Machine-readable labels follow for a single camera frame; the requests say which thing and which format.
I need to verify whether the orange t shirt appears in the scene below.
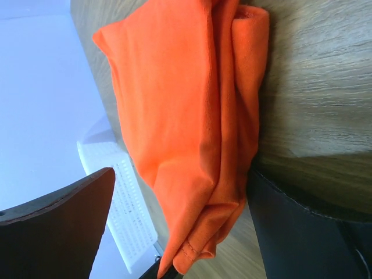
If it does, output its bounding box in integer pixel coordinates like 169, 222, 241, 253
92, 1, 270, 278

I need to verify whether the white plastic laundry basket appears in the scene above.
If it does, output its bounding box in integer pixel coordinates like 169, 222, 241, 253
77, 141, 158, 274

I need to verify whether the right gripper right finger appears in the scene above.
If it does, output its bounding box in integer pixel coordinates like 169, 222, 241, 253
246, 169, 371, 278

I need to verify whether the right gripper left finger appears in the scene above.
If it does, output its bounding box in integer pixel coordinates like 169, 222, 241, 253
1, 167, 115, 278

